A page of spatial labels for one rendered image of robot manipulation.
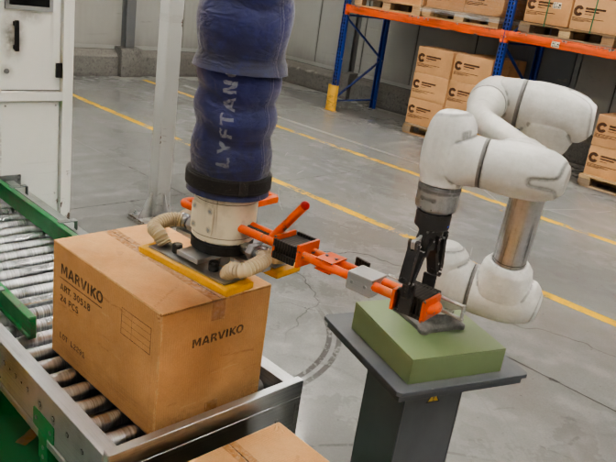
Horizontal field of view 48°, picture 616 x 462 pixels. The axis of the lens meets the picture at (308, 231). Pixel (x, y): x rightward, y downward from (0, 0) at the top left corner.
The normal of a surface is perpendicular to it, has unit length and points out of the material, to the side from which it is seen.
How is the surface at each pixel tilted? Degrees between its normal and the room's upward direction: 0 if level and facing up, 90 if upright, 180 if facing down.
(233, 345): 90
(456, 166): 96
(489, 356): 90
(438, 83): 89
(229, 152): 74
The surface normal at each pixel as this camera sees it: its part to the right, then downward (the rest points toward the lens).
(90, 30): 0.70, 0.33
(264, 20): 0.43, 0.11
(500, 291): -0.34, 0.43
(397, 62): -0.70, 0.14
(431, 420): 0.42, 0.36
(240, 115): 0.13, 0.00
